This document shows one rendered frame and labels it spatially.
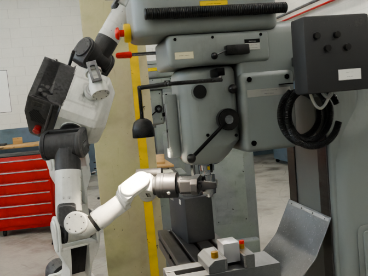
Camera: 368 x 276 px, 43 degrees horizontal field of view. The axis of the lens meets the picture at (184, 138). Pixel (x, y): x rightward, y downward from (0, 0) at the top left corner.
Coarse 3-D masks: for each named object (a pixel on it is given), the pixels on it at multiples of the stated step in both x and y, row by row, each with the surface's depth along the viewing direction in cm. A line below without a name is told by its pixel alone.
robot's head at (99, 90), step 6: (96, 72) 169; (90, 78) 168; (102, 78) 168; (90, 84) 166; (96, 84) 166; (102, 84) 166; (90, 90) 167; (96, 90) 165; (102, 90) 165; (108, 90) 167; (90, 96) 172; (96, 96) 168; (102, 96) 169
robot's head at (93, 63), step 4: (88, 64) 167; (92, 64) 168; (96, 64) 168; (88, 68) 167; (96, 68) 167; (84, 72) 170; (92, 76) 165; (100, 76) 166; (92, 80) 165; (96, 80) 165; (100, 80) 166
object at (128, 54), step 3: (126, 51) 161; (129, 51) 161; (150, 51) 163; (153, 51) 163; (117, 54) 160; (120, 54) 160; (123, 54) 160; (126, 54) 161; (129, 54) 161; (132, 54) 162; (135, 54) 162; (138, 54) 162; (141, 54) 162; (144, 54) 162; (147, 54) 163; (150, 54) 163; (153, 54) 163; (117, 57) 160; (120, 57) 161; (123, 57) 161; (126, 57) 161; (129, 57) 161
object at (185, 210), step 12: (180, 204) 195; (192, 204) 190; (204, 204) 192; (180, 216) 197; (192, 216) 191; (204, 216) 193; (180, 228) 199; (192, 228) 191; (204, 228) 193; (192, 240) 191
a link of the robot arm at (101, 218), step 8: (112, 200) 161; (96, 208) 161; (104, 208) 159; (112, 208) 159; (120, 208) 160; (88, 216) 160; (96, 216) 158; (104, 216) 158; (112, 216) 159; (88, 224) 157; (96, 224) 158; (104, 224) 159; (88, 232) 157
